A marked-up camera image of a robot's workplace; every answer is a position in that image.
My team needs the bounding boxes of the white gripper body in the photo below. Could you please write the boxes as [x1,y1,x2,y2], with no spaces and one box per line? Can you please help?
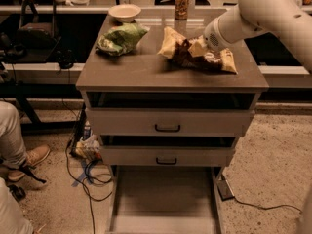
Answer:
[203,17,233,51]

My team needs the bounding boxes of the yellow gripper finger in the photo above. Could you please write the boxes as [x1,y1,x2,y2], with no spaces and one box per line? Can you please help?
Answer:
[188,36,209,58]

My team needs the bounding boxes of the brown chip bag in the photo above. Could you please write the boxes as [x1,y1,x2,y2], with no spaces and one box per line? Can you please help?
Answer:
[158,26,237,74]

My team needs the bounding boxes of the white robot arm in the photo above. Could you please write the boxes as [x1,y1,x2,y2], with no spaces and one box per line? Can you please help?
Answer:
[200,0,312,72]

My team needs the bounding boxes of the grey drawer cabinet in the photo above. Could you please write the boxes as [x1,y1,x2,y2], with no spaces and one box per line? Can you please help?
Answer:
[75,9,270,168]

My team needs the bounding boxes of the green chip bag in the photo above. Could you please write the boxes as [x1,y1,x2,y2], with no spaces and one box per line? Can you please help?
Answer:
[96,22,150,56]

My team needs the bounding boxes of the middle drawer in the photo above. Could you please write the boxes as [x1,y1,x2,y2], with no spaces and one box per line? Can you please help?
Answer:
[100,147,235,167]

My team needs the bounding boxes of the drawer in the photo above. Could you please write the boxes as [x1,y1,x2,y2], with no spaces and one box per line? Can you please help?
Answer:
[105,166,224,234]
[86,109,254,137]
[100,147,235,167]

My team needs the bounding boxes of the top drawer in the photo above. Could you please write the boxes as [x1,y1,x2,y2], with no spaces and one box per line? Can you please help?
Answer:
[86,109,254,137]

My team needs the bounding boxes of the bottom drawer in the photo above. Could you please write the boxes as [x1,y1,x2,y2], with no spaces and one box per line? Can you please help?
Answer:
[105,166,224,234]

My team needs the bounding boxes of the orange drink can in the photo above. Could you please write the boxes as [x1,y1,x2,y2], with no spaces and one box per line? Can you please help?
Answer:
[175,0,189,20]

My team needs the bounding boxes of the white bowl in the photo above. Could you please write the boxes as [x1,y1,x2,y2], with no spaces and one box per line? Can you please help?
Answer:
[108,4,141,22]

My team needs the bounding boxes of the black power adapter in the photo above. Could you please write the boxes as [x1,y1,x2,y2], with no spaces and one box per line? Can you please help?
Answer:
[217,180,234,201]

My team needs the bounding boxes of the snack bags on floor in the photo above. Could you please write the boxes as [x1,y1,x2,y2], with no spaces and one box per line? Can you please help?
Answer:
[74,135,101,161]

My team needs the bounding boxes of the black chair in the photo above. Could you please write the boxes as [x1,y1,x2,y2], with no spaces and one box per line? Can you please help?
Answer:
[16,0,60,62]

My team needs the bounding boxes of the person's leg with shoe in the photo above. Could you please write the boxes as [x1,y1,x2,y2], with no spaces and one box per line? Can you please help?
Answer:
[0,101,50,182]

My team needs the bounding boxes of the black floor cable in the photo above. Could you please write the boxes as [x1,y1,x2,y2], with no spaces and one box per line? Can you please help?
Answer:
[64,139,114,234]

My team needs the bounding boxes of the person's knee near camera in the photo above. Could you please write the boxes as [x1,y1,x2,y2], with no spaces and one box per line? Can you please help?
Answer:
[0,178,34,234]

